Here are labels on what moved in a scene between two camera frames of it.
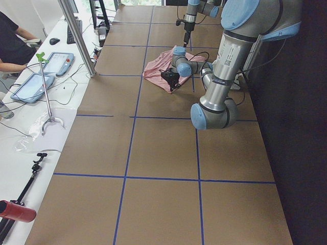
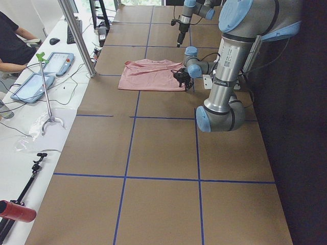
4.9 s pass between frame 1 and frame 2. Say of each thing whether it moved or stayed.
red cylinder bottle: stayed
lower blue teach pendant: stayed
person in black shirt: stayed
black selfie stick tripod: stayed
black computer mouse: stayed
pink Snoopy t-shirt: moved
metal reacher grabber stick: stayed
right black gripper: moved
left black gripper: moved
